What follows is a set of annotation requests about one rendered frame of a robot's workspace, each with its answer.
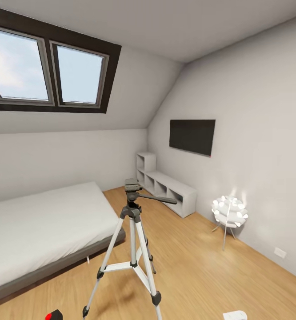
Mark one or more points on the bookcase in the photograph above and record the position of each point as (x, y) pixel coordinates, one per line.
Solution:
(159, 184)

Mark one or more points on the wall mounted tv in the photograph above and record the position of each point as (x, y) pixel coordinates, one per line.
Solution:
(192, 135)

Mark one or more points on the camera tripod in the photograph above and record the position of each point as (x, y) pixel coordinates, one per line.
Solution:
(133, 211)

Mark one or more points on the bed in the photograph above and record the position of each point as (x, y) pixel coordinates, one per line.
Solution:
(45, 232)

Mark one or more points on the wall socket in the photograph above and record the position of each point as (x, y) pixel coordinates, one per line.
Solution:
(280, 253)

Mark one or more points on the fixed window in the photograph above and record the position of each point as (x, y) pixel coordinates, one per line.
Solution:
(47, 68)

